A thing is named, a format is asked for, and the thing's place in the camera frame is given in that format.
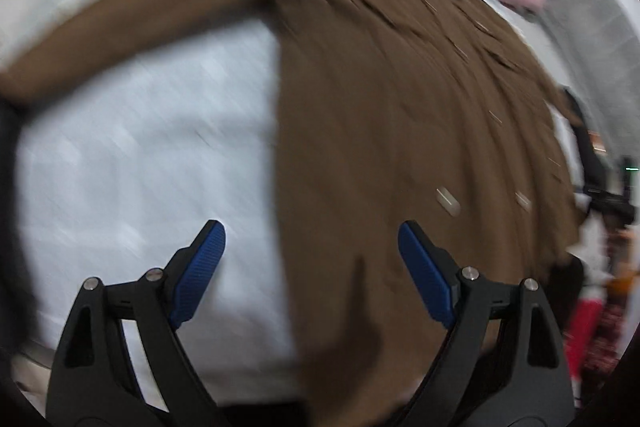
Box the brown jacket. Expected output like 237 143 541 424
1 0 579 426

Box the floral dark red sleeve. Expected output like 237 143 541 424
564 275 634 381

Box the grey quilted blanket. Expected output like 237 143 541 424
538 0 639 156

